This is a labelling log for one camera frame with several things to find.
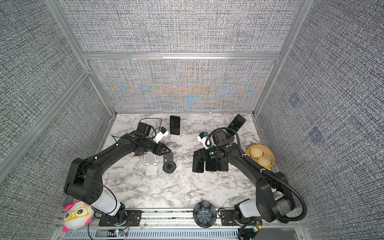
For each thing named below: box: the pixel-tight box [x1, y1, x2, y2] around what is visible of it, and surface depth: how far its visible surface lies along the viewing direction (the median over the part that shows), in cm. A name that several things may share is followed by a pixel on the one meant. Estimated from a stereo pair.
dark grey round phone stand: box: [162, 152, 177, 174], surface depth 92 cm
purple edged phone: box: [170, 115, 181, 136], surface depth 99 cm
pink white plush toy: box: [62, 199, 94, 233], surface depth 70 cm
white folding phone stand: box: [144, 152, 158, 176], surface depth 90 cm
